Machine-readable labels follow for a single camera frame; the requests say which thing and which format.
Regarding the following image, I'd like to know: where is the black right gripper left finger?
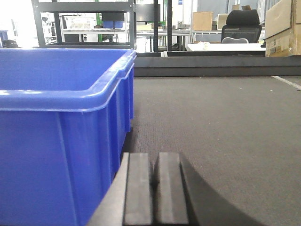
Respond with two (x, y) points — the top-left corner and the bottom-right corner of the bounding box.
(87, 153), (152, 226)

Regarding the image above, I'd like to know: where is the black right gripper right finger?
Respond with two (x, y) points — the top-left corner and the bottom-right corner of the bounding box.
(155, 152), (262, 226)

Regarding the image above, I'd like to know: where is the blue plastic bin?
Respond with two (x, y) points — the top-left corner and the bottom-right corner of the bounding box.
(0, 48), (136, 226)

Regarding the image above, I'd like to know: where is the dark conveyor belt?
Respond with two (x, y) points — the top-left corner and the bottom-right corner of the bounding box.
(124, 77), (301, 226)

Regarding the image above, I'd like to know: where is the far blue bin on shelf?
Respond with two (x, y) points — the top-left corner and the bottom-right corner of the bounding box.
(103, 21), (123, 29)

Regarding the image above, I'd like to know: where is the white table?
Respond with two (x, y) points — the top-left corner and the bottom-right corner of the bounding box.
(187, 42), (266, 52)

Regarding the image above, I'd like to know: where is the small brown cardboard box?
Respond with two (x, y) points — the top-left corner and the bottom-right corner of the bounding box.
(192, 11), (213, 31)

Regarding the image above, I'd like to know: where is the black office chair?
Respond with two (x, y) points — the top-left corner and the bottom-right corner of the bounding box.
(221, 9), (262, 43)

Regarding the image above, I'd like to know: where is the white perforated basket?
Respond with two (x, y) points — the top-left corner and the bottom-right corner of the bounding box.
(63, 16), (96, 30)

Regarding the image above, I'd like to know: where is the large cardboard box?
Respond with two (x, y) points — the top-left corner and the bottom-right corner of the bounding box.
(265, 0), (301, 57)

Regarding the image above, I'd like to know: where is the dark metal shelving unit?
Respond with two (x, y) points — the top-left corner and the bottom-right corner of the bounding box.
(31, 0), (136, 49)

